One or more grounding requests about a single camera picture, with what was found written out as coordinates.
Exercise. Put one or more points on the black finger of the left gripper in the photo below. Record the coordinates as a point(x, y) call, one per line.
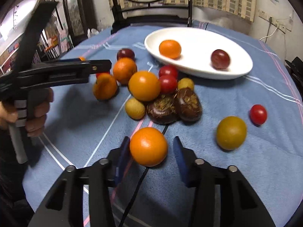
point(77, 67)

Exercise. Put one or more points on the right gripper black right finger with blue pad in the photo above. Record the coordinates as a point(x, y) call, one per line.
point(223, 197)

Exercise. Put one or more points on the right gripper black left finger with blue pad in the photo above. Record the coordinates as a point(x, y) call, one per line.
point(63, 204)

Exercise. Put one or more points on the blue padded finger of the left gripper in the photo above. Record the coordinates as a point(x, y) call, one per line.
point(81, 58)

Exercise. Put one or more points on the large orange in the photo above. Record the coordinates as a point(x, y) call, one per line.
point(144, 86)

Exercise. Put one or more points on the yellow longan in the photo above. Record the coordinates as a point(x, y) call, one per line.
point(186, 83)
point(135, 109)

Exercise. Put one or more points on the yellow-green round fruit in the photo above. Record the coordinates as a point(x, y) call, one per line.
point(231, 133)

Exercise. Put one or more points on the red tomato pile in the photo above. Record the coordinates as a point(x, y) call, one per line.
point(168, 70)
point(168, 84)

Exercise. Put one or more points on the dark water chestnut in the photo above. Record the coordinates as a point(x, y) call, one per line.
point(162, 110)
point(187, 105)

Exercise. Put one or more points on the red cherry tomato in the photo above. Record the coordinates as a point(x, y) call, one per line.
point(258, 114)

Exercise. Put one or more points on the orange mandarin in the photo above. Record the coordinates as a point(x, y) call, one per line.
point(105, 87)

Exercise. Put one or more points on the dark wooden framed cabinet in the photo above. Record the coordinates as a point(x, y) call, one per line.
point(80, 17)

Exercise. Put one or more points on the blue striped tablecloth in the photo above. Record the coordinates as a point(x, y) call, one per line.
point(80, 129)

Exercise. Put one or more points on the orange on plate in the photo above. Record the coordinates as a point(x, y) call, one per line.
point(170, 49)

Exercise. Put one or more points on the round embroidered screen black stand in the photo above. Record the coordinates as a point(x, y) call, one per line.
point(167, 12)

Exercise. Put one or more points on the white oval plate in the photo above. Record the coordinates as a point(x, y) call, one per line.
point(197, 45)

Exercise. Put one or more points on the dark red plum on plate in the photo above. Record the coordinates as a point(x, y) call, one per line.
point(220, 60)

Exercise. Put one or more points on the wall power strip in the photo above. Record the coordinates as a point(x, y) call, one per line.
point(283, 25)

